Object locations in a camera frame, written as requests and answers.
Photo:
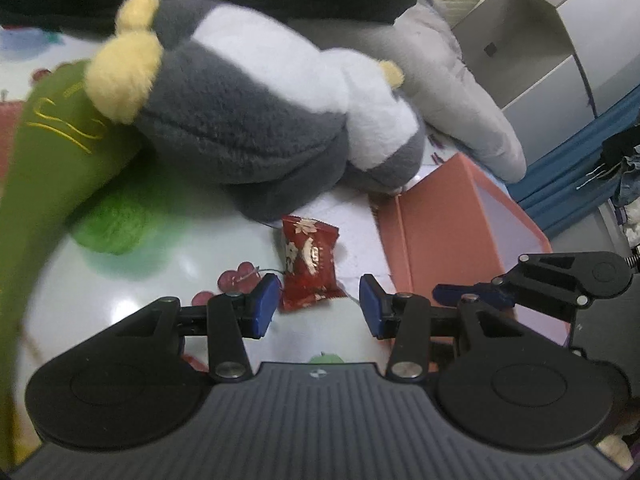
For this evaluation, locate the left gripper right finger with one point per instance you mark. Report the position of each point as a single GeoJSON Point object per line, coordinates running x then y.
{"type": "Point", "coordinates": [492, 377]}

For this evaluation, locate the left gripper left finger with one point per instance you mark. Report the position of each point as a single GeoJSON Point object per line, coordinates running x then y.
{"type": "Point", "coordinates": [148, 374]}

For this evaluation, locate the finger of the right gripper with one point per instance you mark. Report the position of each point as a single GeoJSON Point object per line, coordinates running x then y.
{"type": "Point", "coordinates": [449, 295]}
{"type": "Point", "coordinates": [565, 280]}

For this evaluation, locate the person's right hand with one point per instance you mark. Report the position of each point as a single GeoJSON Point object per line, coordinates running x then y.
{"type": "Point", "coordinates": [615, 448]}

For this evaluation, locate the orange cardboard box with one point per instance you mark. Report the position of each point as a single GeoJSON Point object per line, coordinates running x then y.
{"type": "Point", "coordinates": [456, 226]}

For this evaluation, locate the blue curtain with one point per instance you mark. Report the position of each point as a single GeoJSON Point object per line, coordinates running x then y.
{"type": "Point", "coordinates": [562, 187]}

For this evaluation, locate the red candy wrapper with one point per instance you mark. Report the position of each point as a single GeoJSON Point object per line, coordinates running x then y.
{"type": "Point", "coordinates": [309, 264]}

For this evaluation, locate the grey cabinet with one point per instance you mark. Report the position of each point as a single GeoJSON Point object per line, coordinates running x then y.
{"type": "Point", "coordinates": [552, 66]}

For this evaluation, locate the green pouch with gold print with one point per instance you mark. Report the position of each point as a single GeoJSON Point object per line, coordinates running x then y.
{"type": "Point", "coordinates": [63, 151]}

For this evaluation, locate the grey duvet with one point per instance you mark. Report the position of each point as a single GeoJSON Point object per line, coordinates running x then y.
{"type": "Point", "coordinates": [437, 80]}

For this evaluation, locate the grey white penguin plush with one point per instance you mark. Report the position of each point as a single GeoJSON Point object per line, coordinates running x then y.
{"type": "Point", "coordinates": [235, 98]}

